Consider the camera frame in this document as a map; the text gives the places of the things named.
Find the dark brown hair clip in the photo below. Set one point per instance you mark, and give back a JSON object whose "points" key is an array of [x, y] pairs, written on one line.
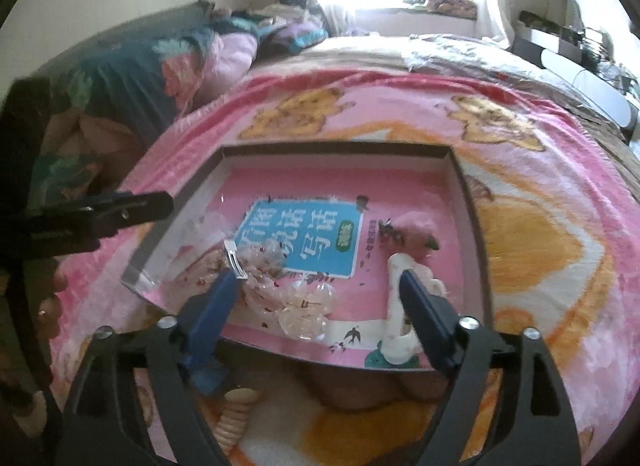
{"points": [[388, 232]]}

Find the clutter on windowsill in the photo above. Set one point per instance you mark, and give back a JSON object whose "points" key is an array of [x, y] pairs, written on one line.
{"points": [[445, 3]]}

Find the pink fluffy hair clip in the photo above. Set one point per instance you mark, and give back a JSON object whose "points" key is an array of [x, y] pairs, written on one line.
{"points": [[415, 228]]}

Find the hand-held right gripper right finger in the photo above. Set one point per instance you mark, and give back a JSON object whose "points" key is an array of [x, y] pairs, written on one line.
{"points": [[425, 321]]}

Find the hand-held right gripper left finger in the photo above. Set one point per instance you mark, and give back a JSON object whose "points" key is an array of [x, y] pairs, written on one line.
{"points": [[212, 321]]}

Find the grey handbag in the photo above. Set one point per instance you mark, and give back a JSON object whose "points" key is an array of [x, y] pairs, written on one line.
{"points": [[562, 20]]}

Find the dark floral quilt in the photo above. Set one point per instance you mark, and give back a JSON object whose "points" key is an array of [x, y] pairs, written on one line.
{"points": [[135, 75]]}

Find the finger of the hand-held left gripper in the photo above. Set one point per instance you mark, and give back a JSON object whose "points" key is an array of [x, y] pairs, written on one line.
{"points": [[135, 208]]}

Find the purple blue cloth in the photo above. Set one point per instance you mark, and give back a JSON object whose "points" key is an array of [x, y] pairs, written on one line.
{"points": [[300, 38]]}

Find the dark box with pink lining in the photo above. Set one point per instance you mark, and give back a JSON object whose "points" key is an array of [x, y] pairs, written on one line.
{"points": [[310, 185]]}

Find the beige bed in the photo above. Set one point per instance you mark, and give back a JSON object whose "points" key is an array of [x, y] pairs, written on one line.
{"points": [[360, 53]]}

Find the white claw hair clip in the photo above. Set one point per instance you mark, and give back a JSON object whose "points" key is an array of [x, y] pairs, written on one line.
{"points": [[395, 341]]}

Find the pink bear printed blanket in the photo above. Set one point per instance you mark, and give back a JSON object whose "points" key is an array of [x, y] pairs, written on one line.
{"points": [[525, 206]]}

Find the person's left hand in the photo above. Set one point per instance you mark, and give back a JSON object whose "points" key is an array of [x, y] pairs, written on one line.
{"points": [[52, 296]]}

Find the light patterned bedspread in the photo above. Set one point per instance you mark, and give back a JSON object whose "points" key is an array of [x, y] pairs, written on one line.
{"points": [[475, 55]]}

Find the clear bubble flower hair clip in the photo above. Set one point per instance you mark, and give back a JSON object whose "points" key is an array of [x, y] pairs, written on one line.
{"points": [[305, 303]]}

